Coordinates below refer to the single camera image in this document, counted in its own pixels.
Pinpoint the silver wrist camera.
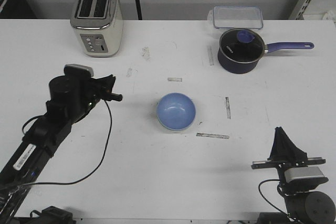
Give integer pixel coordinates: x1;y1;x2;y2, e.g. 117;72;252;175
284;166;324;183
64;63;94;77

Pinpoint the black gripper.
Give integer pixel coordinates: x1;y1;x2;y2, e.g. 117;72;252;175
251;127;326;169
86;74;123;103

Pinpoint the clear plastic food container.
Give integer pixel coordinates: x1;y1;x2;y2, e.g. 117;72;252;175
207;6;264;29

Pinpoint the glass lid with blue knob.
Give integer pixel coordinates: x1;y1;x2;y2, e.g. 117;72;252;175
219;28;264;63

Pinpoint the dark blue saucepan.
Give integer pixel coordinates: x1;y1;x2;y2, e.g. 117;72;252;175
217;28;314;74

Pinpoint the blue bowl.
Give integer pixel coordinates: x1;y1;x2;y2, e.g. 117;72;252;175
156;92;196;131

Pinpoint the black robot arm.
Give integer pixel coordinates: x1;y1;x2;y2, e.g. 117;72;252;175
251;127;335;223
1;75;122;223

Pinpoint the cream and chrome toaster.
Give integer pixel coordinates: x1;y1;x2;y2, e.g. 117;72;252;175
70;0;123;58

